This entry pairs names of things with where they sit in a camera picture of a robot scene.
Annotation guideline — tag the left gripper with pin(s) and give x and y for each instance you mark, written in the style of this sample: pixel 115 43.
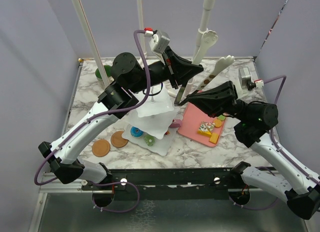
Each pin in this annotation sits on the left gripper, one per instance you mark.
pixel 179 69

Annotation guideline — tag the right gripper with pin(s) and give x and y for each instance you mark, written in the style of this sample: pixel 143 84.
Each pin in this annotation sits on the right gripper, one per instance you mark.
pixel 217 100

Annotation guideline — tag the pink serving tray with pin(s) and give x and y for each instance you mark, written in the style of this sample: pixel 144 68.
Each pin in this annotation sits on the pink serving tray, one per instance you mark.
pixel 191 121

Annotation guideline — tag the pink cake slice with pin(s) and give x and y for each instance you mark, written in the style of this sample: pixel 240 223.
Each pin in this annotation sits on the pink cake slice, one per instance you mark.
pixel 176 123

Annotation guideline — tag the white tiered serving stand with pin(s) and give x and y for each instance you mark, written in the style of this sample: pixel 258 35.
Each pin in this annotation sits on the white tiered serving stand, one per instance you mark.
pixel 154 117

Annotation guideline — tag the blue frosted donut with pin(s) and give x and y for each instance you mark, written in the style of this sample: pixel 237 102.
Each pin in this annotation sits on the blue frosted donut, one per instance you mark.
pixel 136 132

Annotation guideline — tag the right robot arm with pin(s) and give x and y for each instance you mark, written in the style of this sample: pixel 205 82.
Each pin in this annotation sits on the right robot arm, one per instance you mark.
pixel 299 187

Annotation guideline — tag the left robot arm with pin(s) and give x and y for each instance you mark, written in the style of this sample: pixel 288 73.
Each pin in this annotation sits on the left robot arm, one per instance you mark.
pixel 113 104

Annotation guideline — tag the green round pastry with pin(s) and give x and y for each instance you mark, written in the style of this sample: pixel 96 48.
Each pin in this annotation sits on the green round pastry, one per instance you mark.
pixel 221 117

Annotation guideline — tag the yellow round biscuit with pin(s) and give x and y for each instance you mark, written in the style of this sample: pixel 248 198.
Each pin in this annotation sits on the yellow round biscuit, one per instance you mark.
pixel 217 123

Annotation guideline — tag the sprinkled cake slice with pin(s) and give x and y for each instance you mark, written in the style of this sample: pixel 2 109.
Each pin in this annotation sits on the sprinkled cake slice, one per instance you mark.
pixel 205 129

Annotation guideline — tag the wooden coaster near stand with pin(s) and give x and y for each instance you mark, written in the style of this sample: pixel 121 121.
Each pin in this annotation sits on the wooden coaster near stand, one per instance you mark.
pixel 117 139

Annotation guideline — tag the wooden coaster near edge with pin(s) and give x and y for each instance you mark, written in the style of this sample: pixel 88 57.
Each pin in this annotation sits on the wooden coaster near edge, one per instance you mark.
pixel 100 148

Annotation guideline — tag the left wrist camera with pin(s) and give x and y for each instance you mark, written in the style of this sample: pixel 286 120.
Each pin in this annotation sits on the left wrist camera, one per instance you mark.
pixel 159 40

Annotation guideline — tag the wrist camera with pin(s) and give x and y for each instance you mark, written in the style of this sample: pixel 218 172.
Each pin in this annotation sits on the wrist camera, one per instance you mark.
pixel 246 81
pixel 159 40

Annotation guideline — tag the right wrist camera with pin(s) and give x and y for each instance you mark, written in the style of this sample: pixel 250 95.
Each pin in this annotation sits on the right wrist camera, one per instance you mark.
pixel 246 81

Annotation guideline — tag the white pvc frame right pole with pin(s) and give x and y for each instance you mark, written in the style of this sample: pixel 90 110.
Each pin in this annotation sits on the white pvc frame right pole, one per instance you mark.
pixel 205 30

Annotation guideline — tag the white pvc frame pole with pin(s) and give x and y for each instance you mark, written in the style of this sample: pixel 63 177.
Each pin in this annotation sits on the white pvc frame pole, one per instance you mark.
pixel 141 25
pixel 205 30
pixel 78 6

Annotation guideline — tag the white pvc frame middle pole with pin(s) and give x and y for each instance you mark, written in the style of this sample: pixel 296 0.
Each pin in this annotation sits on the white pvc frame middle pole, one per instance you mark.
pixel 141 25

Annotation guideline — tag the white pvc frame left pole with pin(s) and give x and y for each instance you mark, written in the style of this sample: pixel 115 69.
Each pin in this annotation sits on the white pvc frame left pole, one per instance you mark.
pixel 78 6

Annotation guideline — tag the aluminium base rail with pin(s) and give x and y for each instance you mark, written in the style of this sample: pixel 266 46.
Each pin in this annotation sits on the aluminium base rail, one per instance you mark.
pixel 65 187

